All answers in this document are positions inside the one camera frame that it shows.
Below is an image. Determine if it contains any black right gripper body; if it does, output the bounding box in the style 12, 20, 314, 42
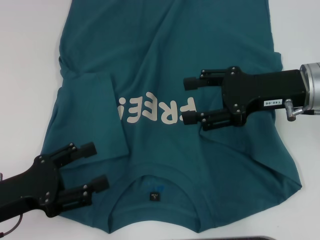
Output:
220, 65, 308, 126

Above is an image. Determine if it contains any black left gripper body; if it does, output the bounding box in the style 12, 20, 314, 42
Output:
0, 153, 66, 219

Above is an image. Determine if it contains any teal t-shirt with FREE print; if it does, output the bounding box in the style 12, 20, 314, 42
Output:
31, 0, 305, 227

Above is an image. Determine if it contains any right gripper cable with plugs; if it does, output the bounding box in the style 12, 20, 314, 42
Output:
284, 98, 316, 123

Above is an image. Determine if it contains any thin left gripper cable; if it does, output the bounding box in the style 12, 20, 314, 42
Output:
0, 172, 24, 238

